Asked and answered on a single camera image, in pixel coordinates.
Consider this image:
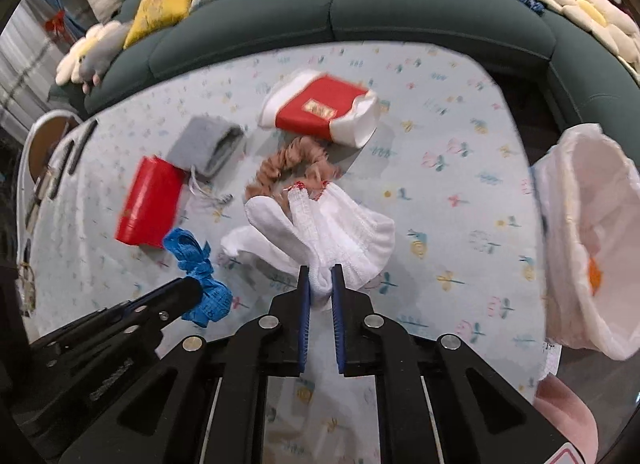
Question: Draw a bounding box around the white ribbed sock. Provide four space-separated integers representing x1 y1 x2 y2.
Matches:
287 183 397 290

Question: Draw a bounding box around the bin with white bag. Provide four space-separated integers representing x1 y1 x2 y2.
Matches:
530 123 640 361

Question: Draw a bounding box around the gold-framed small bag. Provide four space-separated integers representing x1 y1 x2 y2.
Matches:
15 259 38 315

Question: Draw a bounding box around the white paper slip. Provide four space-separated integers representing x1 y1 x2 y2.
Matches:
537 339 563 382

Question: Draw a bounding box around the white curtain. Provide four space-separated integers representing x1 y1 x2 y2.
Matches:
0 0 56 140

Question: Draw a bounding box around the red bow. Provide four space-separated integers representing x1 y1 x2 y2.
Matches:
44 9 68 38

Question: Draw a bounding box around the grey plush toy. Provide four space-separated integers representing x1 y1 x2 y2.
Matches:
80 24 132 95

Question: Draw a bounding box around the small daisy cushion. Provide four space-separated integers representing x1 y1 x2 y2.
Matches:
54 20 123 86

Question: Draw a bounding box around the blue curtain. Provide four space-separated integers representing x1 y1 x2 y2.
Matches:
37 0 88 42

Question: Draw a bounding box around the pink stool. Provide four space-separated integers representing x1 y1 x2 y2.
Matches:
534 374 600 464

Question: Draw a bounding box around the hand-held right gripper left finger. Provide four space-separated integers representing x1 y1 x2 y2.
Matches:
59 265 312 464

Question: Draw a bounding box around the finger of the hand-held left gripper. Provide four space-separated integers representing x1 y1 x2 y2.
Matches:
31 277 205 352

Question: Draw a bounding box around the small yellow embroidered pillow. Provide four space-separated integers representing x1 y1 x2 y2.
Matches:
122 0 202 50

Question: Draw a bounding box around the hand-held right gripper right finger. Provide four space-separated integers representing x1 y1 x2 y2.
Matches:
330 264 573 464

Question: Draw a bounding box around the black remote control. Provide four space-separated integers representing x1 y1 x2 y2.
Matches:
46 141 76 195
66 120 99 175

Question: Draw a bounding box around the floral tablecloth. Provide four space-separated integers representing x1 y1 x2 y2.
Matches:
15 39 561 464

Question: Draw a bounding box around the white round side table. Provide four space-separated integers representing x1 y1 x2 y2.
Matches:
15 109 83 265

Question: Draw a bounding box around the grey drawstring pouch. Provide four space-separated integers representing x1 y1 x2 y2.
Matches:
166 116 246 180

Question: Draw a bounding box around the crushed red white paper cup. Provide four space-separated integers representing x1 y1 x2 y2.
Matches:
257 69 379 147

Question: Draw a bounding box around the blue ribbon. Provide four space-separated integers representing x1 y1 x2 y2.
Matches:
162 227 234 329

